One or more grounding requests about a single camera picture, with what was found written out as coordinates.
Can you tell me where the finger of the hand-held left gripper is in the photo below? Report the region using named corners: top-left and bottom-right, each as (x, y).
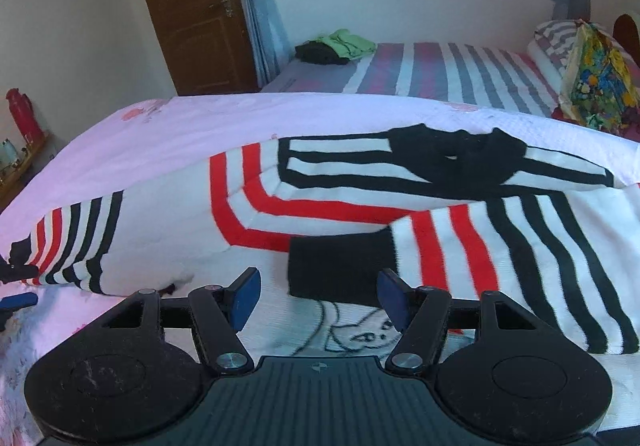
top-left (0, 261), bottom-right (39, 284)
top-left (0, 292), bottom-right (39, 333)

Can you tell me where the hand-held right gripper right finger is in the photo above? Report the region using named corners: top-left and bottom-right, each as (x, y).
top-left (377, 268), bottom-right (552, 372)

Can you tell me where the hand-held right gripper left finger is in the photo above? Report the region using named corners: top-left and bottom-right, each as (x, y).
top-left (102, 267), bottom-right (262, 373)

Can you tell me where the red black white striped sweater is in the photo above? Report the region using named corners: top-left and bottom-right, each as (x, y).
top-left (10, 123), bottom-right (640, 356)

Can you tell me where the wooden shelf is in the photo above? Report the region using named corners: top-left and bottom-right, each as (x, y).
top-left (0, 131), bottom-right (54, 213)

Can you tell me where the glass jar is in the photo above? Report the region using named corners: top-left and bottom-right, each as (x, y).
top-left (0, 138), bottom-right (22, 169)

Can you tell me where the red thermos flask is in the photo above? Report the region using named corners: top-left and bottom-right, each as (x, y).
top-left (5, 87), bottom-right (45, 143)

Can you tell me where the pink floral bed sheet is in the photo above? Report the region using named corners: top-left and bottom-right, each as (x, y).
top-left (0, 93), bottom-right (640, 446)

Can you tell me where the grey pink striped bed sheet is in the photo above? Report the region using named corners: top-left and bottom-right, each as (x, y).
top-left (260, 42), bottom-right (561, 119)

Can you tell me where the maroon cloth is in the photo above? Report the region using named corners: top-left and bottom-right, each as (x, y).
top-left (550, 103), bottom-right (640, 143)

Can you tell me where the black cloth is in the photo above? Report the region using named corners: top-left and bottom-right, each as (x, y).
top-left (295, 40), bottom-right (351, 66)

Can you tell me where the green cloth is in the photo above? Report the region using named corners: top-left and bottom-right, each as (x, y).
top-left (317, 28), bottom-right (377, 60)

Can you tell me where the brown wooden door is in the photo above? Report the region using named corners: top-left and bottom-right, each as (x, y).
top-left (127, 0), bottom-right (262, 97)

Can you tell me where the grey striped pillow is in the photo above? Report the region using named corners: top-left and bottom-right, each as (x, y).
top-left (527, 20), bottom-right (640, 91)

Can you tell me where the heart-shaped red headboard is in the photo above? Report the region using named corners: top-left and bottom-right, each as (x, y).
top-left (612, 13), bottom-right (640, 57)

